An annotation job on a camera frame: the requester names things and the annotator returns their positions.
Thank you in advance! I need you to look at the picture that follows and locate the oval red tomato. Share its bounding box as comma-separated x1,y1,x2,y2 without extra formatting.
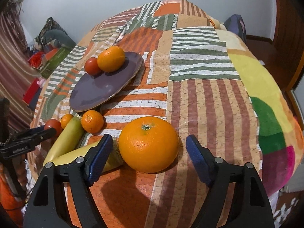
44,119,62,137

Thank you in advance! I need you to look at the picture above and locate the yellow corn cob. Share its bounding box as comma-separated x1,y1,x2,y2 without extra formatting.
43,117,85,166
51,135,124,173

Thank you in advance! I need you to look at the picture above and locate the small tangerine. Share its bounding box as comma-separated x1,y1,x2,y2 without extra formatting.
60,114,73,129
81,110,104,134

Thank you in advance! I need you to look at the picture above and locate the round red tomato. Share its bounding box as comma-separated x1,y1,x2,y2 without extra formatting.
85,57,101,76

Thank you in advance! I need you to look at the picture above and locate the large orange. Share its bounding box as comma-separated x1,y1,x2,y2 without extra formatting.
118,116,179,173
97,46,125,73

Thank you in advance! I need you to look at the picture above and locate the red box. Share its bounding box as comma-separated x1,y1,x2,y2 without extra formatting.
22,78,42,111

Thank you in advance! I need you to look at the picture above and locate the striped red curtain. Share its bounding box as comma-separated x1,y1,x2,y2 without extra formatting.
1,0,40,131

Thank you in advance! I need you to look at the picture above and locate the green storage bag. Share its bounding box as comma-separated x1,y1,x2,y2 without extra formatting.
38,47,71,79

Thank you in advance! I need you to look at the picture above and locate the purple ceramic plate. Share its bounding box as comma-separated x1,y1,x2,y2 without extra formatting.
69,51,144,112

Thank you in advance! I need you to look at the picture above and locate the grey plush toy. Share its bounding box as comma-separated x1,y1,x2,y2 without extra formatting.
41,29,76,49

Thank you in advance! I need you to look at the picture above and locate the striped patchwork blanket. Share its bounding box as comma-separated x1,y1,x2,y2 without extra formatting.
27,0,262,228

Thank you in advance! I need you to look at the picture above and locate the brown wooden door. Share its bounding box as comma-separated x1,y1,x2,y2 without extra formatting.
273,0,303,91

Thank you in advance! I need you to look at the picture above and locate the purple backpack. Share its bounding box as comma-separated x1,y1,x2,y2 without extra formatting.
224,14,246,44

